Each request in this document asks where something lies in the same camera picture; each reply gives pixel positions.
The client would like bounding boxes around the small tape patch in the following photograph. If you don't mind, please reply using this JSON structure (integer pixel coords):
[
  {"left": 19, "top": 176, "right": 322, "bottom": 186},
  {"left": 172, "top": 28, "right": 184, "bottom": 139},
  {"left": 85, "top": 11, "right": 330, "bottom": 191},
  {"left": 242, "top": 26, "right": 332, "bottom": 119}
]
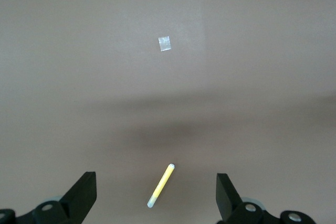
[{"left": 158, "top": 36, "right": 173, "bottom": 52}]

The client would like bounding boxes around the brown table mat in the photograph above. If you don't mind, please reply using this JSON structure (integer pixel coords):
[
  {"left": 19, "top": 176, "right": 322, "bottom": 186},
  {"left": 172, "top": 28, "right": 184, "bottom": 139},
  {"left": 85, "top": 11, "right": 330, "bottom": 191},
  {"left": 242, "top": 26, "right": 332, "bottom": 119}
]
[{"left": 0, "top": 0, "right": 336, "bottom": 224}]

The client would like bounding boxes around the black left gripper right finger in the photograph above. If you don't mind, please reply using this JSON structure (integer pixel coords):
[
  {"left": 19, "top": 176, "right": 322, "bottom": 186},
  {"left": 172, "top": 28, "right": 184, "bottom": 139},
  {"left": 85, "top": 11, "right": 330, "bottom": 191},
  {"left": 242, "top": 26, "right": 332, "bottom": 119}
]
[{"left": 216, "top": 173, "right": 315, "bottom": 224}]

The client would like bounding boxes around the yellow marker pen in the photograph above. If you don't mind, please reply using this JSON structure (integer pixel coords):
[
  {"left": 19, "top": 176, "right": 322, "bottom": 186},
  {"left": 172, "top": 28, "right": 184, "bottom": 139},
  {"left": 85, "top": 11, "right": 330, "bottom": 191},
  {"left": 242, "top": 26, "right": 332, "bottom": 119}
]
[{"left": 146, "top": 163, "right": 176, "bottom": 209}]

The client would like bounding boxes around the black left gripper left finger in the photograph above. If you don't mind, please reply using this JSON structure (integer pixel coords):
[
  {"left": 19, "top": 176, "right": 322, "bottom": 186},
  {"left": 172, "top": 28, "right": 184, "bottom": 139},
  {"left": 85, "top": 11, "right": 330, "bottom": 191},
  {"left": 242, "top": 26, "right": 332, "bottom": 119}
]
[{"left": 0, "top": 171, "right": 98, "bottom": 224}]

